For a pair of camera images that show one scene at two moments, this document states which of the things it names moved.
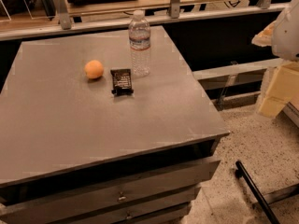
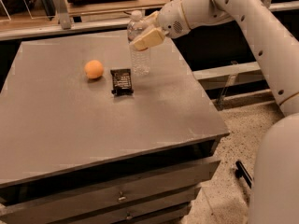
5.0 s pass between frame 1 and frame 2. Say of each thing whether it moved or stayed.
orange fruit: stayed
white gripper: moved
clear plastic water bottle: stayed
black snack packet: stayed
